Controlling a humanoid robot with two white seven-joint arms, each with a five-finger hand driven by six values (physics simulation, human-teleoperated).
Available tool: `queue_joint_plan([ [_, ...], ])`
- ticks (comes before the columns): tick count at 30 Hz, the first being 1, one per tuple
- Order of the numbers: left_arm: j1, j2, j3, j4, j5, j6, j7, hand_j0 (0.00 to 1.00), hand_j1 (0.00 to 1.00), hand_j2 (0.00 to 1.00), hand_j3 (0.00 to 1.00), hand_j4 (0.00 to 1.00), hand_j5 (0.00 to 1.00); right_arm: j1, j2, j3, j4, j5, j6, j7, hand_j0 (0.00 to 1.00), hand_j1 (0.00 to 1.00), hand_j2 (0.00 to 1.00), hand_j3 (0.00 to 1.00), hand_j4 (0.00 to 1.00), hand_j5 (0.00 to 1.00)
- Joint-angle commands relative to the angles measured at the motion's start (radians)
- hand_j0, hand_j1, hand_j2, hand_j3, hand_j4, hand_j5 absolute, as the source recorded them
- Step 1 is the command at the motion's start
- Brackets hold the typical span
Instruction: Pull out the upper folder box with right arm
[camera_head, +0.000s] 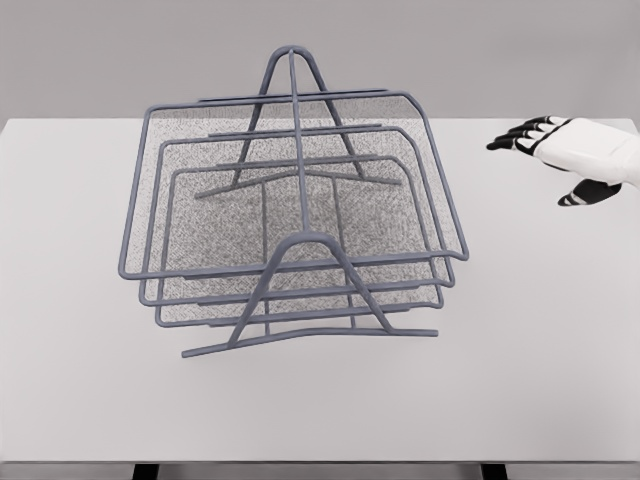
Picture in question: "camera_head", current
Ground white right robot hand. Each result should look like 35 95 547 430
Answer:
486 115 633 208

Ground grey mesh folder tray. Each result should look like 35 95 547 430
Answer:
139 126 457 308
155 155 447 330
115 89 472 283

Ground grey wire rack frame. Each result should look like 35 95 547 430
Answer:
180 44 440 360

